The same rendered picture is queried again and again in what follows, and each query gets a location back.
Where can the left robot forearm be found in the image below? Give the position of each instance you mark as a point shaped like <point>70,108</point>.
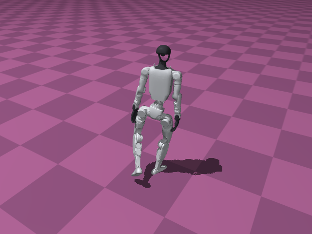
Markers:
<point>138,97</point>

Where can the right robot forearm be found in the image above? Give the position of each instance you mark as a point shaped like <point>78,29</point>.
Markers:
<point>177,106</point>

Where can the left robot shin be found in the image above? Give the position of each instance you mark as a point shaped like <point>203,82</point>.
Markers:
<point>137,147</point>

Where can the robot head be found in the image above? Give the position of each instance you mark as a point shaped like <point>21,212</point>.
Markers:
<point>163,50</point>

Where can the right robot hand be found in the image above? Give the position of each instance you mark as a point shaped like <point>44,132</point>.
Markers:
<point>176,123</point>

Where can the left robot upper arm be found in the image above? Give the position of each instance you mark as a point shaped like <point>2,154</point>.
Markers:
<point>143,79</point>

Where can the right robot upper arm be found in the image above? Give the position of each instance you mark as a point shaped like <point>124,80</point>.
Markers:
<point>177,76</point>

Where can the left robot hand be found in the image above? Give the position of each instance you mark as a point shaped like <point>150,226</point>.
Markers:
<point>134,114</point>

